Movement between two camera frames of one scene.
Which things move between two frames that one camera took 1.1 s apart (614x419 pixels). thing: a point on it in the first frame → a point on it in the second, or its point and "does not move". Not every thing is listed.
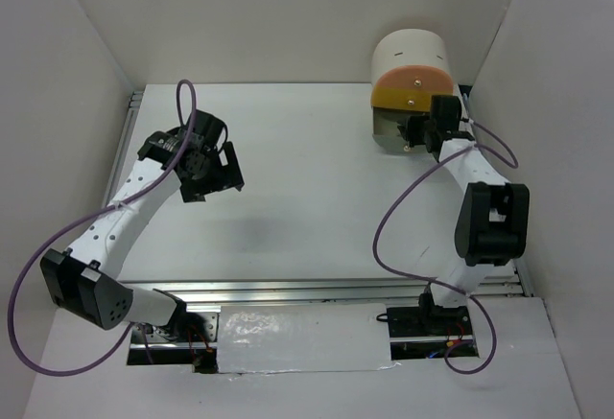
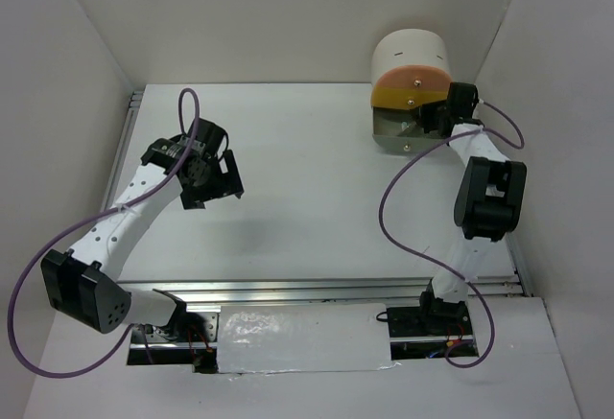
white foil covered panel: [303, 337] does not move
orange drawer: [415, 78] does not move
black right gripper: [410, 129] → [424, 115]
